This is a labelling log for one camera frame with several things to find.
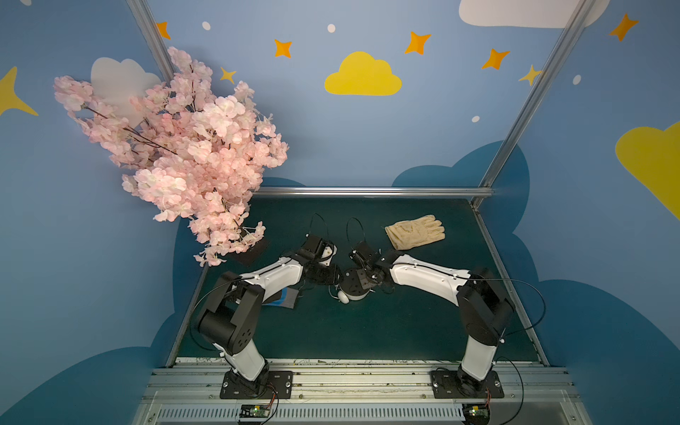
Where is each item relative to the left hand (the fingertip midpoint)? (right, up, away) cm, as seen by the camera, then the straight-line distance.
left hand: (339, 275), depth 92 cm
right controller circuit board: (+39, -36, -18) cm, 56 cm away
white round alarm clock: (+4, -3, -2) cm, 5 cm away
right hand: (+12, +1, 0) cm, 12 cm away
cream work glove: (+29, +14, +19) cm, 38 cm away
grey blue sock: (-19, -8, -1) cm, 21 cm away
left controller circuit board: (-24, -34, -20) cm, 46 cm away
